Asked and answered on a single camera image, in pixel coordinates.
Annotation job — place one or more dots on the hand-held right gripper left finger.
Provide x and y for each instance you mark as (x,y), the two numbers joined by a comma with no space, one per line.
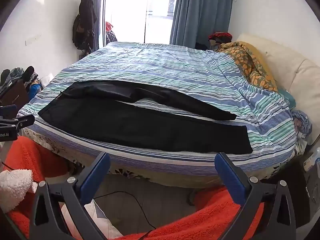
(96,177)

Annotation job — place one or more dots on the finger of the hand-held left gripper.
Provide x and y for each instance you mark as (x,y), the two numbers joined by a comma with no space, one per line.
(22,121)

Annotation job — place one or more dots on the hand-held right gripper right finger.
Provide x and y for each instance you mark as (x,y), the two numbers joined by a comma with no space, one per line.
(228,177)

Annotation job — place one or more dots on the black pants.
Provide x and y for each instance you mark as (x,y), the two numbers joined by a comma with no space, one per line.
(125,125)

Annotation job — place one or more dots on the brown cabinet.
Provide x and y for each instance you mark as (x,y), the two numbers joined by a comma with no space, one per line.
(15,95)

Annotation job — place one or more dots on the white plastic bag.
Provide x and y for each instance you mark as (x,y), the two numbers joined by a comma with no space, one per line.
(100,215)

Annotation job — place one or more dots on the orange fleece robe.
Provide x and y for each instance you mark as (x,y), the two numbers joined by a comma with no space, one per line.
(225,217)

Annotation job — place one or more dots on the dark clothes heap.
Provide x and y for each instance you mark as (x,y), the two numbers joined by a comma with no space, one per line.
(17,75)

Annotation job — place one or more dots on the white fluffy fleece cloth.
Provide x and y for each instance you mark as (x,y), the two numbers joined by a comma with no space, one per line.
(15,187)

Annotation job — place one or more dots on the cream bed mattress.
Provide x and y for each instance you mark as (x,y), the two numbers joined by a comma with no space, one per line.
(175,176)

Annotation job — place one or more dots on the dark nightstand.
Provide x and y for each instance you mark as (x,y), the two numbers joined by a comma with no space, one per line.
(292,192)

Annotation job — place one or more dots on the white plastic bottle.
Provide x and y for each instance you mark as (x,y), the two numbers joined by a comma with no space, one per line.
(311,161)

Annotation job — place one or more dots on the grey-blue clothes pile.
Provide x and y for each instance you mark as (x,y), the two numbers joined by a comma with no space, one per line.
(302,123)

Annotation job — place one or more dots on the teal pillow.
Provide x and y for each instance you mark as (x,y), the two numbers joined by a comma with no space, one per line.
(286,98)

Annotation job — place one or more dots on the striped bed sheet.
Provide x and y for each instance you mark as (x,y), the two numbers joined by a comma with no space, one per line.
(175,75)

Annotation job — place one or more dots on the hanging dark jackets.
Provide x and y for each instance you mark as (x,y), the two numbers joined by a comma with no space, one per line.
(85,22)

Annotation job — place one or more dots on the orange floral quilt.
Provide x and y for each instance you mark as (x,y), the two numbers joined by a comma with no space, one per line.
(245,60)

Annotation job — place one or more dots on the red and black bundle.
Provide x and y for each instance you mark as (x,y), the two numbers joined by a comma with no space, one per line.
(110,33)

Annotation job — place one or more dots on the cream padded headboard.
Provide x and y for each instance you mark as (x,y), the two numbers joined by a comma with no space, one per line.
(287,62)

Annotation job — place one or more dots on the blue curtain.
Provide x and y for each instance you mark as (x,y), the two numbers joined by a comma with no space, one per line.
(96,5)
(200,12)

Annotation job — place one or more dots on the red cloth pile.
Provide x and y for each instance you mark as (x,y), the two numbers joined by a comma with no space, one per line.
(220,37)

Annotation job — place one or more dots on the glass sliding door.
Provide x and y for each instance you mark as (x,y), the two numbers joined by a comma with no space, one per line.
(130,17)

